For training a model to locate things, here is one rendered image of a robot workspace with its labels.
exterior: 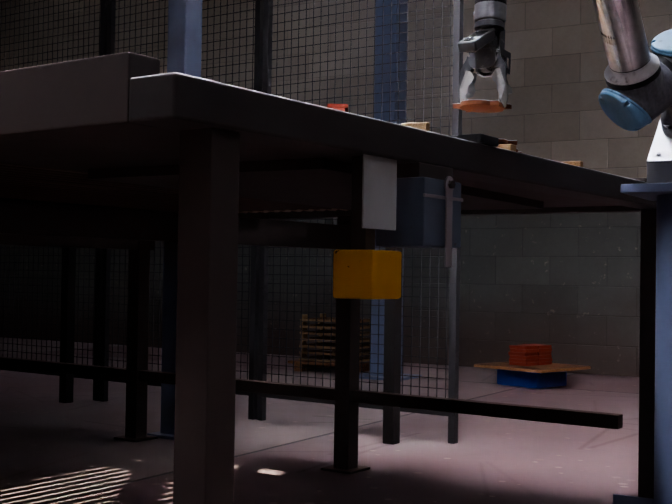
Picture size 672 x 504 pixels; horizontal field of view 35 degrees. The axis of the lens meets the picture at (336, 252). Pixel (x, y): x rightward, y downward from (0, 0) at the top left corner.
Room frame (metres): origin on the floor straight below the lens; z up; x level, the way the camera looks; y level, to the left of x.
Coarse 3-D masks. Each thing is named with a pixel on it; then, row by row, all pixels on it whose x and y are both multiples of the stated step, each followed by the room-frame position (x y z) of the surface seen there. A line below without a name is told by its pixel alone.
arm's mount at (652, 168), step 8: (656, 136) 2.41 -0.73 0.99; (664, 136) 2.40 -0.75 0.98; (656, 144) 2.39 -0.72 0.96; (664, 144) 2.38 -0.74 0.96; (656, 152) 2.37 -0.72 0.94; (664, 152) 2.36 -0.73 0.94; (648, 160) 2.36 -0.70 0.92; (656, 160) 2.35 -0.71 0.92; (664, 160) 2.34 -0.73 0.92; (648, 168) 2.36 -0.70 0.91; (656, 168) 2.35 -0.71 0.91; (664, 168) 2.35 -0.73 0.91; (648, 176) 2.36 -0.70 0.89; (656, 176) 2.35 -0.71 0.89; (664, 176) 2.35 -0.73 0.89
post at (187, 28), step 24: (168, 0) 4.22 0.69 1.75; (192, 0) 4.19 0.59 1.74; (168, 24) 4.22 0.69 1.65; (192, 24) 4.20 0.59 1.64; (168, 48) 4.22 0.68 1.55; (192, 48) 4.20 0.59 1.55; (168, 72) 4.21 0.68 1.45; (192, 72) 4.20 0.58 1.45; (168, 264) 4.20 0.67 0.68; (168, 288) 4.20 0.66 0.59; (168, 312) 4.20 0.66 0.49; (168, 336) 4.20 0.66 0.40; (168, 360) 4.20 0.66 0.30; (168, 384) 4.20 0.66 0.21; (168, 408) 4.19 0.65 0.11; (168, 432) 4.19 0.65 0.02
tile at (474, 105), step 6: (462, 102) 2.42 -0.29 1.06; (468, 102) 2.40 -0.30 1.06; (474, 102) 2.40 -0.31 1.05; (480, 102) 2.40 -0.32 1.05; (486, 102) 2.40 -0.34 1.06; (492, 102) 2.41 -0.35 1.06; (498, 102) 2.40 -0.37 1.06; (456, 108) 2.46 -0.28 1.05; (462, 108) 2.46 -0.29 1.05; (468, 108) 2.46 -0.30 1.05; (474, 108) 2.46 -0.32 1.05; (480, 108) 2.46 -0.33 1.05; (486, 108) 2.45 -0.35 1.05; (492, 108) 2.45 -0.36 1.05; (498, 108) 2.45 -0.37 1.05; (504, 108) 2.45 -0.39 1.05; (510, 108) 2.45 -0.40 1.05
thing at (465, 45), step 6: (480, 30) 2.46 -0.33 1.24; (486, 30) 2.45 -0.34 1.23; (492, 30) 2.45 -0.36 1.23; (468, 36) 2.43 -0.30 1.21; (474, 36) 2.42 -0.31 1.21; (480, 36) 2.40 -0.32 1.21; (486, 36) 2.42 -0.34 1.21; (492, 36) 2.45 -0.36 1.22; (462, 42) 2.39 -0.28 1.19; (468, 42) 2.38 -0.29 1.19; (474, 42) 2.37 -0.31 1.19; (480, 42) 2.39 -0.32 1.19; (486, 42) 2.42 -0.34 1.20; (462, 48) 2.39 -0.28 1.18; (468, 48) 2.39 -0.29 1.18; (474, 48) 2.38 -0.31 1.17
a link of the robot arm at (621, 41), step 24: (600, 0) 2.09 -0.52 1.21; (624, 0) 2.08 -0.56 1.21; (600, 24) 2.14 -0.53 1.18; (624, 24) 2.12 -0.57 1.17; (624, 48) 2.15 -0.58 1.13; (648, 48) 2.19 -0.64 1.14; (624, 72) 2.19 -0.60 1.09; (648, 72) 2.18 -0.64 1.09; (600, 96) 2.27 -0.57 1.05; (624, 96) 2.21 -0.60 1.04; (648, 96) 2.21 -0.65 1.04; (624, 120) 2.26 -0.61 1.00; (648, 120) 2.24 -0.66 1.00
